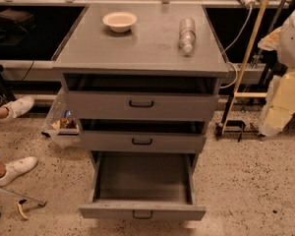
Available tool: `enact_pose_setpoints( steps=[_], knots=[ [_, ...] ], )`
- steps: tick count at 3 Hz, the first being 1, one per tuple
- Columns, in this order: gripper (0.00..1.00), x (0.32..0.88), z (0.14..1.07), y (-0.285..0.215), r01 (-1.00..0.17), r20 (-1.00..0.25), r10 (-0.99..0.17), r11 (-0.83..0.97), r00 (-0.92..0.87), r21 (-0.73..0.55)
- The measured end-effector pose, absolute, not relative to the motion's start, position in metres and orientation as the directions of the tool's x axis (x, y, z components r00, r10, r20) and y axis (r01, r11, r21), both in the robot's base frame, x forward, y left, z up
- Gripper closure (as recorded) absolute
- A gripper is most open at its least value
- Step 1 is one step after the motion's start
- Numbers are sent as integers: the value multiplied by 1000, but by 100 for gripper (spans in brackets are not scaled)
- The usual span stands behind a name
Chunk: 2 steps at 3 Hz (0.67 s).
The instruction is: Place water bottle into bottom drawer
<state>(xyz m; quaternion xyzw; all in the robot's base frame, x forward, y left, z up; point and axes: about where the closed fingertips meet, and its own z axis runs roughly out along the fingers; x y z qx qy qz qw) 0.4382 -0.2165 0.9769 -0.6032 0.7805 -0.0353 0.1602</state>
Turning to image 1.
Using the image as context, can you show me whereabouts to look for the white sneaker lower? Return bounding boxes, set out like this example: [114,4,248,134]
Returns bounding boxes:
[0,156,38,187]

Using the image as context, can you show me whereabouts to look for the clear plastic trash bin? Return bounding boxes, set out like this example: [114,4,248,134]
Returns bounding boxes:
[40,88,82,149]

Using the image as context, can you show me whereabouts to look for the grey drawer cabinet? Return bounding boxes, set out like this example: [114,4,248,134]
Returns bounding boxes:
[51,2,230,169]

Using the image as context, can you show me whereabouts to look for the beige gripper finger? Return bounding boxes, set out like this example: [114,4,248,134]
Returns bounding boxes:
[259,70,295,137]

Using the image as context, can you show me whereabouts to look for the white power cable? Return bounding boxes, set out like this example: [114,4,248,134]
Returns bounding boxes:
[219,4,255,90]

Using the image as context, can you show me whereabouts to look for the grey bottom drawer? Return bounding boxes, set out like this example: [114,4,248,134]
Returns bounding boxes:
[79,151,206,221]

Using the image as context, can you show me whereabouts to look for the yellow black hand tool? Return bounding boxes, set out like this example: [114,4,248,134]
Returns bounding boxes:
[16,199,47,220]

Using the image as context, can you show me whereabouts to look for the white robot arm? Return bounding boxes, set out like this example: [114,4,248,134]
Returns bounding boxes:
[258,10,295,137]

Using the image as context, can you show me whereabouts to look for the yellow wooden ladder frame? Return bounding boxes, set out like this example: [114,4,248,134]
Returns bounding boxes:
[215,0,269,137]

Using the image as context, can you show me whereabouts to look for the grey top drawer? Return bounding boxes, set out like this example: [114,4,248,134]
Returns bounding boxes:
[64,73,218,121]

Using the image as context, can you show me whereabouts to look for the grey middle drawer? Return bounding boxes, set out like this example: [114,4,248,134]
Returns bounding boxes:
[80,119,207,153]

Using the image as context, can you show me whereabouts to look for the white paper bowl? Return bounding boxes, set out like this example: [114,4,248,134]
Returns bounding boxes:
[102,12,138,33]

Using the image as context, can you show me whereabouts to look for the grey metal rod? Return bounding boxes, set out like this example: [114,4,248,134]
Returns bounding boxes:
[0,187,47,207]

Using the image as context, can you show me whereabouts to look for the clear plastic water bottle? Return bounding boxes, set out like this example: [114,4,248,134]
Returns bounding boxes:
[179,17,196,55]

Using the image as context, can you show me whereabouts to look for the grey drawer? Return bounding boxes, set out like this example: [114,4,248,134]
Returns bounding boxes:
[80,119,207,153]
[79,151,206,221]
[64,73,218,121]

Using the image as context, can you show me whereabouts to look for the black box on shelf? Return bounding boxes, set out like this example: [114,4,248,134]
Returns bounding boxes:
[0,8,36,33]

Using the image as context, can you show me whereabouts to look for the white sneaker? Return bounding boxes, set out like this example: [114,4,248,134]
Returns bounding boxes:
[0,95,34,123]
[0,156,38,187]

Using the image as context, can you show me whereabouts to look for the white sneaker upper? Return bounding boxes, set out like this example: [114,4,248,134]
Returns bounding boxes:
[0,95,34,123]

